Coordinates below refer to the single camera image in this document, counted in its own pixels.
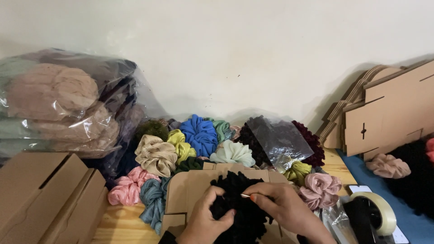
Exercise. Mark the person's right hand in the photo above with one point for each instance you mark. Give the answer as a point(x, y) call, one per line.
point(291, 211)

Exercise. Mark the person's left hand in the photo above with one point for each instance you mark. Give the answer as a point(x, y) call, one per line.
point(203, 223)

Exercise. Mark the black fluffy scrunchie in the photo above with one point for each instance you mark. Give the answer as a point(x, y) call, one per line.
point(246, 220)

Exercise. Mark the small white plastic tag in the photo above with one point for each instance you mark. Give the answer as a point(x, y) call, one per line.
point(245, 195)

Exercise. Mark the flat brown cardboard box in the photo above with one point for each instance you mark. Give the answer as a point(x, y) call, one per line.
point(190, 193)

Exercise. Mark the empty clear plastic wrapper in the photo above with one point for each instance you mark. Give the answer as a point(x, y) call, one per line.
point(334, 220)

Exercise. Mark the black tape dispenser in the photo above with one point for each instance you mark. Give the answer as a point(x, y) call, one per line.
point(361, 217)

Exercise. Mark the small clear bag dark scrunchies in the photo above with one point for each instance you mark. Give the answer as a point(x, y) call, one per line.
point(278, 139)

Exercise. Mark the heap of coloured scrunchies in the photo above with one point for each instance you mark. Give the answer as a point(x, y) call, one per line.
point(200, 135)

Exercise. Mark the clear packing tape roll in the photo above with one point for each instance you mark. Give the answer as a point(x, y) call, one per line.
point(385, 211)

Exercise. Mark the dusty pink scrunchie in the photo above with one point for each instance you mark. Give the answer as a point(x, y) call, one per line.
point(388, 166)

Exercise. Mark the folded brown cardboard box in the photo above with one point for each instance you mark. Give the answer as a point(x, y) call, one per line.
point(30, 189)
point(81, 210)

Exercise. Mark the blue mat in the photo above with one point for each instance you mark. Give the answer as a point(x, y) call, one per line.
point(415, 225)

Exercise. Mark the heap of black fabric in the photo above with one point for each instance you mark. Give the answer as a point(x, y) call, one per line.
point(413, 183)

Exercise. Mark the stack of flat cardboard cutouts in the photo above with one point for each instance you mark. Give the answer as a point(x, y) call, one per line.
point(390, 111)

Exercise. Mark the large clear bag of scrunchies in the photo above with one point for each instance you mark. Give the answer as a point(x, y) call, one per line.
point(57, 98)

